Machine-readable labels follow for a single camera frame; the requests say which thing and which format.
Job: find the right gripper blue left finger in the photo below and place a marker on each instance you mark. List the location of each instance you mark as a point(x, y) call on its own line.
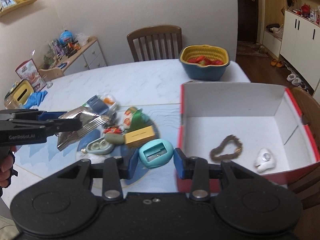
point(130, 161)

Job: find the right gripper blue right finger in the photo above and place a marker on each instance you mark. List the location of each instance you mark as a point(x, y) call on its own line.
point(183, 165)

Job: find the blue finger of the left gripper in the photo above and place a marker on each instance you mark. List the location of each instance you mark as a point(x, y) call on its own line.
point(50, 115)
point(62, 125)

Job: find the teal pencil sharpener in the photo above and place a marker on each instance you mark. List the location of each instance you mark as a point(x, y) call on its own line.
point(156, 153)

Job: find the yellow small cardboard box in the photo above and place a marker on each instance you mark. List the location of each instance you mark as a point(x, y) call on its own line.
point(137, 138)

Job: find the olive green oval case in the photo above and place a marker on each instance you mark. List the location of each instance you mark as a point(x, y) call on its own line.
point(113, 138)

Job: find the silver foil snack packet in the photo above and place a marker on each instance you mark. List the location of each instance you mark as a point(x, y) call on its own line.
point(81, 121)

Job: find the light blue oval tray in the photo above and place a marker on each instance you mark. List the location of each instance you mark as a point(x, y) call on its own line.
point(98, 147)

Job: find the red dragon charm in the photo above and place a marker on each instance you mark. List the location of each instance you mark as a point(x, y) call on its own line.
point(113, 129)

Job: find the green tassel zongzi ornament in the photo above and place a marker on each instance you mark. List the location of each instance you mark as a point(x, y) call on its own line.
point(134, 119)

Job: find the clear bag with dark card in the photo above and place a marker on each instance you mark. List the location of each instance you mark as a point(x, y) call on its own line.
point(103, 104)

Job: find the white rabbit brooch figure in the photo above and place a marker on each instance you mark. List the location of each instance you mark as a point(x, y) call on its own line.
point(264, 161)

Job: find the person's left hand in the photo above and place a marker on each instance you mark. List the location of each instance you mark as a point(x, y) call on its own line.
point(7, 168)

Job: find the blue cloth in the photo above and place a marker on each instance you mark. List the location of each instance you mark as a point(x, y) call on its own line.
point(35, 99)

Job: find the yellow tissue box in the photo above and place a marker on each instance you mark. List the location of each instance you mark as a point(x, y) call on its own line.
point(18, 95)

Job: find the red printed snack bag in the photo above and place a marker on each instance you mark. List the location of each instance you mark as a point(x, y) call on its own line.
point(28, 71)

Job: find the wooden side cabinet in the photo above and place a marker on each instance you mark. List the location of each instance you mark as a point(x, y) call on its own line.
point(89, 57)

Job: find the blue globe toy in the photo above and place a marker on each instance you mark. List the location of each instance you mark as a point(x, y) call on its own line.
point(66, 37)

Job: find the red white cardboard box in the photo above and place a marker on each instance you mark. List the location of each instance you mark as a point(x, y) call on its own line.
point(261, 116)

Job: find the yellow blue strainer basket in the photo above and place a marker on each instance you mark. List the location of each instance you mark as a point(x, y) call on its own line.
point(204, 73)

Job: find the strawberries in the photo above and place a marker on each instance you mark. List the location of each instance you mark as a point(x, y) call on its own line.
point(204, 61)

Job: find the brown wooden chair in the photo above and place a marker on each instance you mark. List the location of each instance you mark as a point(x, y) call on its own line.
point(157, 42)

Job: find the orange slippers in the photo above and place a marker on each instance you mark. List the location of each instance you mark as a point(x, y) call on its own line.
point(277, 63)

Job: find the white shoes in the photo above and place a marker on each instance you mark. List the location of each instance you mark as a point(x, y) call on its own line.
point(296, 81)

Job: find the white wall cabinets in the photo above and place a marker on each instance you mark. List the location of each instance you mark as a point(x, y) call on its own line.
point(296, 38)

